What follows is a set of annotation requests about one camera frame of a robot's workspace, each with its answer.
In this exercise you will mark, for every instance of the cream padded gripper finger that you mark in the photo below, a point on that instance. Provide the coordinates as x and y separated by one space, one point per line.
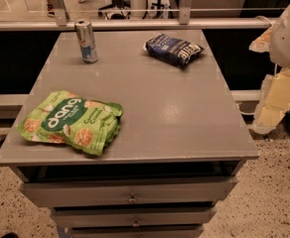
266 119

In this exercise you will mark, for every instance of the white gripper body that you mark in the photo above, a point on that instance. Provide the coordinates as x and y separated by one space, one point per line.
288 44

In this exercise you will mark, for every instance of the silver blue Red Bull can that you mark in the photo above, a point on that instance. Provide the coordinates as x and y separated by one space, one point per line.
86 41

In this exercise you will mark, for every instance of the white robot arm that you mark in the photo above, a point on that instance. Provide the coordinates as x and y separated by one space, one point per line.
276 41

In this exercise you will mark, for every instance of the top grey drawer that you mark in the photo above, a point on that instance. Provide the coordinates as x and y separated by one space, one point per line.
128 192

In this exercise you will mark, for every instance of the grey drawer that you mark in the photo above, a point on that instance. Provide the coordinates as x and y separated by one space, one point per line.
128 192
186 231
134 217

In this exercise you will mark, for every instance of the dark blue chip bag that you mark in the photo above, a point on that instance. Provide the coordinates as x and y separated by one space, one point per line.
171 50

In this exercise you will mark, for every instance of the grey drawer cabinet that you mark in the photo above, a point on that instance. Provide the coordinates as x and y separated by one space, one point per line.
176 123

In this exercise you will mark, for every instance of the black office chair base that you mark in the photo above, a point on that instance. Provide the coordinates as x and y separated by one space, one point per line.
117 9

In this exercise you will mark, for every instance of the green dang snack bag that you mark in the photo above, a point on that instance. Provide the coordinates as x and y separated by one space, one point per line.
66 118

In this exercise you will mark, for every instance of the bottom grey drawer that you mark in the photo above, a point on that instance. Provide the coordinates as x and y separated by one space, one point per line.
186 231

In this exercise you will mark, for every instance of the middle grey drawer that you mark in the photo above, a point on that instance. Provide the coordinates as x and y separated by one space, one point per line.
134 217

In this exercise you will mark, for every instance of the metal guard rail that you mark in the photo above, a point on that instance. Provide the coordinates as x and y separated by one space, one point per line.
31 15

